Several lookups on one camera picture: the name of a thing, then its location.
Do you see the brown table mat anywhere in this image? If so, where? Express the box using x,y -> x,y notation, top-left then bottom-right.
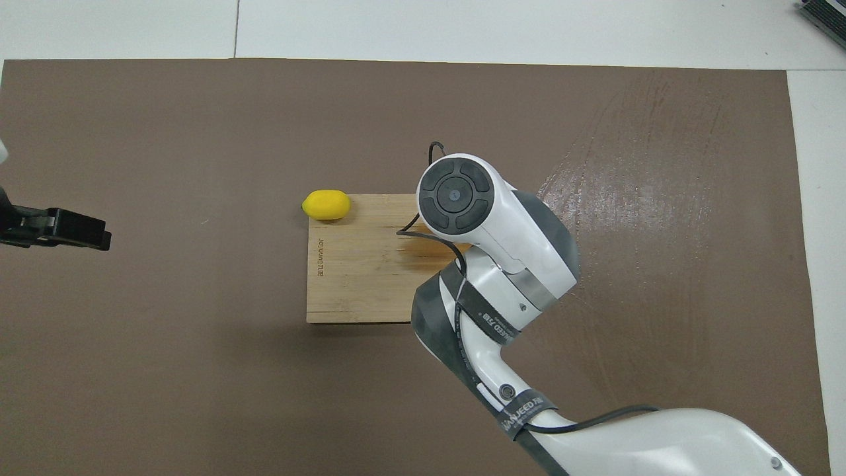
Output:
0,58 -> 832,476

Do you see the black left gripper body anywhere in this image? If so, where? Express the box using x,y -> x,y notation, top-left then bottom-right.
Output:
0,188 -> 40,247

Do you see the wooden cutting board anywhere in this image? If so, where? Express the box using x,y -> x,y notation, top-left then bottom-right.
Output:
306,192 -> 473,324

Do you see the grey ribbed device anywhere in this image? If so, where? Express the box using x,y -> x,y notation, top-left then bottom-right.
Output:
798,0 -> 846,34

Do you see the yellow lemon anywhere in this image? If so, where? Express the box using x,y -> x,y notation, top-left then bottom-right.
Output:
302,190 -> 351,221

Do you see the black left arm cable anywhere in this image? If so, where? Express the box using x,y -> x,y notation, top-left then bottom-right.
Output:
397,141 -> 662,434

